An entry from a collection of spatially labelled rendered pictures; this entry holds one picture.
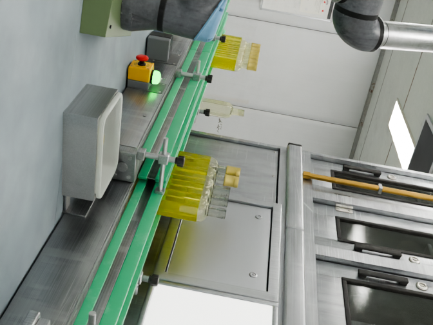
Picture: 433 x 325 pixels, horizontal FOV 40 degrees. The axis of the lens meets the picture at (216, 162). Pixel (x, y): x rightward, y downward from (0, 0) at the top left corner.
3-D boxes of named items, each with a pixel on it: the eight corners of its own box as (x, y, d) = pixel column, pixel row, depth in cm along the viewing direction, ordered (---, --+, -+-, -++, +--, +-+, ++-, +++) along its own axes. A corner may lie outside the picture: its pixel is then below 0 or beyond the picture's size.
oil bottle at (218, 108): (180, 110, 247) (242, 122, 247) (182, 97, 245) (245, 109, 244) (182, 106, 252) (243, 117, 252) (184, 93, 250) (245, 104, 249)
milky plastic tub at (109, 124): (63, 196, 141) (98, 203, 140) (64, 111, 130) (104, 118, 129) (86, 161, 156) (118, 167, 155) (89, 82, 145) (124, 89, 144)
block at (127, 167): (108, 180, 159) (133, 184, 159) (110, 149, 155) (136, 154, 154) (111, 173, 162) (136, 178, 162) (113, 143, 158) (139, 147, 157)
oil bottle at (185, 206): (130, 210, 164) (205, 224, 163) (131, 193, 161) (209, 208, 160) (134, 199, 169) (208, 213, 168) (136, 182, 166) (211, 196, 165)
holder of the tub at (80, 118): (61, 213, 143) (93, 220, 143) (62, 111, 130) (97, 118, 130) (83, 178, 158) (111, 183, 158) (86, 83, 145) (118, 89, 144)
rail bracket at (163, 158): (133, 190, 160) (178, 198, 160) (138, 135, 152) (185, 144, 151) (136, 184, 163) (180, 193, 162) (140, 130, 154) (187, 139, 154)
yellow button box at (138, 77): (125, 86, 190) (147, 90, 190) (127, 64, 187) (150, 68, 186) (130, 78, 196) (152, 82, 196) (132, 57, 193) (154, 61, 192)
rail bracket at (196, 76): (173, 78, 207) (211, 84, 207) (175, 58, 203) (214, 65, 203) (175, 73, 210) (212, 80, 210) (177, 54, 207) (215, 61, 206)
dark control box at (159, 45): (144, 58, 214) (167, 62, 214) (146, 37, 210) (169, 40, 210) (149, 50, 221) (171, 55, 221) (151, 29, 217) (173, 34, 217)
